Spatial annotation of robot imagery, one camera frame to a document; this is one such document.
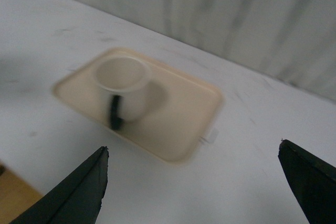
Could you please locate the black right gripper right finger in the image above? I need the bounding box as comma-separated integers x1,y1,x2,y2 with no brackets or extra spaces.
278,140,335,223

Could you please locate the beige rectangular plastic tray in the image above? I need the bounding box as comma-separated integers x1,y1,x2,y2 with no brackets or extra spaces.
53,47,223,163

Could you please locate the pale grey-green curtain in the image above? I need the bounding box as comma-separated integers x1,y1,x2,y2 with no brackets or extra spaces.
76,0,335,100

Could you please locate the cream mug with black handle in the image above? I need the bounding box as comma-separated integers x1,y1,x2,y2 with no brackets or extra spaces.
92,55,152,130

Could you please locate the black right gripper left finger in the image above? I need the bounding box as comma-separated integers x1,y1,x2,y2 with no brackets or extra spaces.
11,146,109,223

